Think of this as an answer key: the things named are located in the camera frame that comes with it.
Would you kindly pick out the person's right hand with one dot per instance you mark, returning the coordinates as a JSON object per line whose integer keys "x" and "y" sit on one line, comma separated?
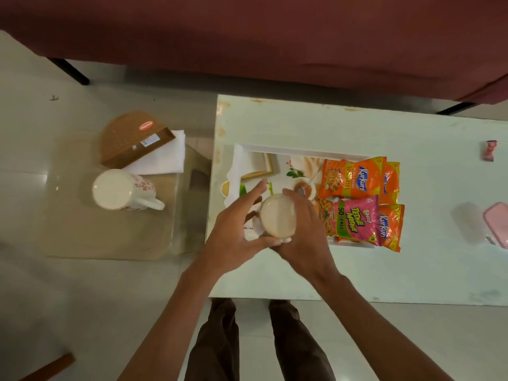
{"x": 307, "y": 242}

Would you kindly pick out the person's left hand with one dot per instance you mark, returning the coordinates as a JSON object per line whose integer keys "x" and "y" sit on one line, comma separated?
{"x": 230, "y": 242}

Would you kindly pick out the person's right thumb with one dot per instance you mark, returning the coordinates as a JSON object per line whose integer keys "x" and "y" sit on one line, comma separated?
{"x": 283, "y": 246}

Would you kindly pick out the person's left thumb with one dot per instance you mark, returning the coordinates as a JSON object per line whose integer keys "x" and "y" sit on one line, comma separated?
{"x": 270, "y": 243}

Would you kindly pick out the white ceramic cup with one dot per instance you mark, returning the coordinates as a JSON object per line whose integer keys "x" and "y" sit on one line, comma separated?
{"x": 277, "y": 216}

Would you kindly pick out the person's right forearm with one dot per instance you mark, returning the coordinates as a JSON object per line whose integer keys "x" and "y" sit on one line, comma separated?
{"x": 373, "y": 329}

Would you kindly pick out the person's left forearm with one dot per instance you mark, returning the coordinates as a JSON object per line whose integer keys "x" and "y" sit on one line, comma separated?
{"x": 170, "y": 325}

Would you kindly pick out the yellow snack packet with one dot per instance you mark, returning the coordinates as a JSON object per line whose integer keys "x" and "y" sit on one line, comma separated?
{"x": 326, "y": 218}

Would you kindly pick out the pink snack packet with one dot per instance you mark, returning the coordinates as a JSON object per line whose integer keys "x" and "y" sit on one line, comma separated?
{"x": 355, "y": 220}

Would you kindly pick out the white printed serving tray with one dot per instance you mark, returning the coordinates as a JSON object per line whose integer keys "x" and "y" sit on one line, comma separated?
{"x": 254, "y": 162}

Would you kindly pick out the large orange snack packet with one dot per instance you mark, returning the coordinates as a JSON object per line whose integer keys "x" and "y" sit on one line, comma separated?
{"x": 351, "y": 178}

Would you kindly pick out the person's right leg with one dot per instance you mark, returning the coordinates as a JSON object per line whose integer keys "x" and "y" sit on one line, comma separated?
{"x": 297, "y": 345}

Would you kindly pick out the person's leg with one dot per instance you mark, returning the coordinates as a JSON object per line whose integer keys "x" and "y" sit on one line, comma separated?
{"x": 297, "y": 345}
{"x": 214, "y": 345}

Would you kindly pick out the small orange snack packet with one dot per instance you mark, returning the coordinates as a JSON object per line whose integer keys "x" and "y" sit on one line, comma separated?
{"x": 391, "y": 228}
{"x": 391, "y": 182}

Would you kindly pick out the person's left leg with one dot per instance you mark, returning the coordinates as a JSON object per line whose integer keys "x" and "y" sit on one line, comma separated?
{"x": 214, "y": 345}

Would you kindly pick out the white paper napkins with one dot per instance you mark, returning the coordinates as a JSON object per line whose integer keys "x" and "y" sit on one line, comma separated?
{"x": 166, "y": 158}

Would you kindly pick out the white mug with red print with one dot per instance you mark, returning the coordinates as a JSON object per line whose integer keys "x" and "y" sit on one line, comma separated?
{"x": 117, "y": 190}

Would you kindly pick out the beige translucent side table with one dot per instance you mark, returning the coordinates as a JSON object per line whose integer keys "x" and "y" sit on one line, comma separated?
{"x": 99, "y": 234}

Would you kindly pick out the brown woven napkin holder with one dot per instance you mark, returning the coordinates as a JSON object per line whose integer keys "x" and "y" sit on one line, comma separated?
{"x": 127, "y": 138}

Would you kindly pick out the maroon sofa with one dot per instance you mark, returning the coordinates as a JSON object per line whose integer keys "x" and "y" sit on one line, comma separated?
{"x": 254, "y": 35}

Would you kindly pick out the pink plastic box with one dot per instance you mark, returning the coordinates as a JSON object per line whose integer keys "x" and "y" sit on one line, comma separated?
{"x": 498, "y": 224}

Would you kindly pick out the black sofa leg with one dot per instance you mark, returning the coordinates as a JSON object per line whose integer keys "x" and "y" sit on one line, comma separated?
{"x": 456, "y": 108}
{"x": 71, "y": 71}

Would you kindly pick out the brown wooden furniture piece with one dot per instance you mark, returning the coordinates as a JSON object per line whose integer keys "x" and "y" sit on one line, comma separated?
{"x": 51, "y": 367}

